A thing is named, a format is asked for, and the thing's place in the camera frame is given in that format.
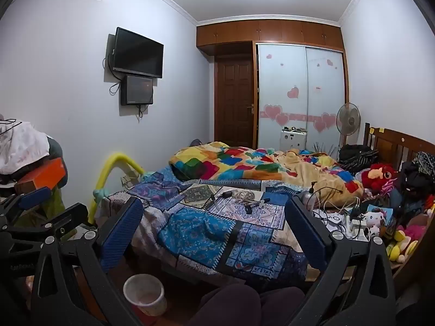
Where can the wooden overhead cabinet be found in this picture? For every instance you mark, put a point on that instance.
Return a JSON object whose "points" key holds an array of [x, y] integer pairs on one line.
{"points": [[272, 30]]}

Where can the colourful patchwork quilt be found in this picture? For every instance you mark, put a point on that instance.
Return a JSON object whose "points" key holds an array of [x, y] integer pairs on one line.
{"points": [[258, 164]]}

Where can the dark clothes pile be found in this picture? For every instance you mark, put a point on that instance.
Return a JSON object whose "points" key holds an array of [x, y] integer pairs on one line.
{"points": [[414, 176]]}

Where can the wooden headboard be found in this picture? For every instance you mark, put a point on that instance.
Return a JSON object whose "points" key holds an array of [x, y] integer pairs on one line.
{"points": [[390, 146]]}

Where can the red plush toy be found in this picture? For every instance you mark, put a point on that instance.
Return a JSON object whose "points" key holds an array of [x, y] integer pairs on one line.
{"points": [[377, 176]]}

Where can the white power strip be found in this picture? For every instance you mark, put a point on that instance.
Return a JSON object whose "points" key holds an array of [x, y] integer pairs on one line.
{"points": [[356, 227]]}

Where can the yellow plush toy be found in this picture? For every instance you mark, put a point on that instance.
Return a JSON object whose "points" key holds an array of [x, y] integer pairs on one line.
{"points": [[397, 244]]}

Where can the green cloth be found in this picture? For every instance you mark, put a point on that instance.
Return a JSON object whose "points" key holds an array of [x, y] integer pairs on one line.
{"points": [[54, 203]]}

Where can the silver bottle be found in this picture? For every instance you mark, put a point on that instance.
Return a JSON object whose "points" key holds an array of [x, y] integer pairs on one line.
{"points": [[306, 198]]}

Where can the grey cushion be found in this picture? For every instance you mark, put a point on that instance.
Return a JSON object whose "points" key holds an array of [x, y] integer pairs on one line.
{"points": [[57, 149]]}

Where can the standing fan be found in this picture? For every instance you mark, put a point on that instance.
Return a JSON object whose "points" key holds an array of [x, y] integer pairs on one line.
{"points": [[348, 119]]}

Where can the small black wall monitor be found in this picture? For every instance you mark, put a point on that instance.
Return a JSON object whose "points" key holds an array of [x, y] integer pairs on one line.
{"points": [[137, 90]]}

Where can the brown wooden door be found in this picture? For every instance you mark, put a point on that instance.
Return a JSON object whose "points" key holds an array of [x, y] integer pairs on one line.
{"points": [[234, 102]]}

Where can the person's legs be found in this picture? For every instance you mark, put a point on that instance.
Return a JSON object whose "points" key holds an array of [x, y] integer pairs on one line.
{"points": [[238, 305]]}

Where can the sliding door wardrobe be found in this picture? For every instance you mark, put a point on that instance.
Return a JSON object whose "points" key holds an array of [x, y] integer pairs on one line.
{"points": [[289, 81]]}

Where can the white cloth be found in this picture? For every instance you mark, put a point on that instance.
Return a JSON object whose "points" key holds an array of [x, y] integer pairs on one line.
{"points": [[20, 146]]}

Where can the orange box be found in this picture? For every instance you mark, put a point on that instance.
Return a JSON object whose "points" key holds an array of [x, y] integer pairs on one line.
{"points": [[44, 173]]}

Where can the black wall television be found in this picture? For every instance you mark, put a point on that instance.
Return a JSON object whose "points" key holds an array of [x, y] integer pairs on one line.
{"points": [[137, 52]]}

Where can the white cat plush toy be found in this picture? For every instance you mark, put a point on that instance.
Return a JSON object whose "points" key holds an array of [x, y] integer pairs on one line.
{"points": [[373, 220]]}

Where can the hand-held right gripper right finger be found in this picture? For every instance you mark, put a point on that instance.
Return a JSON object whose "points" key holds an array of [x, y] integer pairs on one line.
{"points": [[306, 231]]}

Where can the yellow foam tube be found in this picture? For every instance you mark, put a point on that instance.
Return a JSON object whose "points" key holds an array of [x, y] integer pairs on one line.
{"points": [[102, 176]]}

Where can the small white cabinet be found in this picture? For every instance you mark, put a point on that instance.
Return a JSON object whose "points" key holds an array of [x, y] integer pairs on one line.
{"points": [[292, 139]]}

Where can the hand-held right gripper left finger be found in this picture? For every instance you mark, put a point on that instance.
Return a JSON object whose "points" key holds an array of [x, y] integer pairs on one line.
{"points": [[122, 231]]}

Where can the white waste bin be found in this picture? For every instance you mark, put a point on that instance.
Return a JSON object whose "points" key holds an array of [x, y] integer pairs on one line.
{"points": [[142, 295]]}

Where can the black striped bag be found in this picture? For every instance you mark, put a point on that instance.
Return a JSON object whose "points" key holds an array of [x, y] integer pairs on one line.
{"points": [[356, 158]]}

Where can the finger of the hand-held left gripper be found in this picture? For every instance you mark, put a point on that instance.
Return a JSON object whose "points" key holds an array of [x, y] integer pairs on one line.
{"points": [[73, 215], [34, 197]]}

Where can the blue patchwork bedsheet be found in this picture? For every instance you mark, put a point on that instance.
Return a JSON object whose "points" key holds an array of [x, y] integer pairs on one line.
{"points": [[204, 231]]}

